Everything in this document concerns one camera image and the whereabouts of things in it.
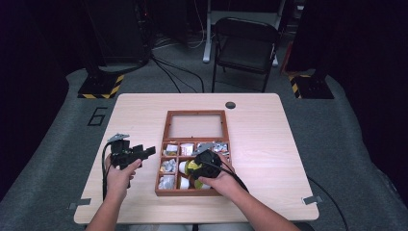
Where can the white red packet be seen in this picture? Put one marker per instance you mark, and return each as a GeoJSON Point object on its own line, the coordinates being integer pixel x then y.
{"type": "Point", "coordinates": [187, 149]}

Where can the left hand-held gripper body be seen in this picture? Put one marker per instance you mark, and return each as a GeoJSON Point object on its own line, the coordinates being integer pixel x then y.
{"type": "Point", "coordinates": [123, 155]}

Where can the dark equipment cabinet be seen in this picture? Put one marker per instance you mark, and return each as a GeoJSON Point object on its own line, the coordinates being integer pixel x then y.
{"type": "Point", "coordinates": [117, 32]}

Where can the wooden box with glass lid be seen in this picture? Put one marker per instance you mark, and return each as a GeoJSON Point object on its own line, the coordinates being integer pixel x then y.
{"type": "Point", "coordinates": [170, 128]}

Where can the white packets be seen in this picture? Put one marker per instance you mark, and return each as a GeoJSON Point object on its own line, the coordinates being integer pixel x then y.
{"type": "Point", "coordinates": [166, 182]}

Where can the silver packets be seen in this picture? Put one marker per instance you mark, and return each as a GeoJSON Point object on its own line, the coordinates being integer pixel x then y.
{"type": "Point", "coordinates": [220, 147]}
{"type": "Point", "coordinates": [169, 166]}

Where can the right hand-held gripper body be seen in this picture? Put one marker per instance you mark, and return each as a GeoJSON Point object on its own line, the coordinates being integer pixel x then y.
{"type": "Point", "coordinates": [207, 165]}

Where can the person's left hand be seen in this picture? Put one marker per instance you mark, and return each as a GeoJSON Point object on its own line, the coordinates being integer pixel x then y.
{"type": "Point", "coordinates": [118, 183]}

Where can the person's right hand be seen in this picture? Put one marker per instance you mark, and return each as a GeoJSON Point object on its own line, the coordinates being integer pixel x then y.
{"type": "Point", "coordinates": [226, 184]}

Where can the yellow round lid item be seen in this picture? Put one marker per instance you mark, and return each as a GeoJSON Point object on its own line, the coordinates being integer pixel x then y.
{"type": "Point", "coordinates": [191, 165]}

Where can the black table grommet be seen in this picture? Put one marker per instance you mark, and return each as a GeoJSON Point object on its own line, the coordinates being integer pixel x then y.
{"type": "Point", "coordinates": [230, 105]}

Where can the yellow-green round item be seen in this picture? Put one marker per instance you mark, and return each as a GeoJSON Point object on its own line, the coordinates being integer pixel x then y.
{"type": "Point", "coordinates": [199, 185]}

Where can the black yellow striped stand base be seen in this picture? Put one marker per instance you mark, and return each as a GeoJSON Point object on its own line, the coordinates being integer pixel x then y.
{"type": "Point", "coordinates": [101, 88]}
{"type": "Point", "coordinates": [312, 88]}

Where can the small white cup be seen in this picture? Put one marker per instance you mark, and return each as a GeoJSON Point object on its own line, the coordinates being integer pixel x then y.
{"type": "Point", "coordinates": [183, 166]}
{"type": "Point", "coordinates": [184, 183]}

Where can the black folding chair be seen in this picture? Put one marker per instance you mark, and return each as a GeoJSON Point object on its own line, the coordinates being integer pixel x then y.
{"type": "Point", "coordinates": [245, 48]}

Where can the grey tape piece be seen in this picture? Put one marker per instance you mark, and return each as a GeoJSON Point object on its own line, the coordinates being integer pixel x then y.
{"type": "Point", "coordinates": [80, 203]}
{"type": "Point", "coordinates": [312, 200]}

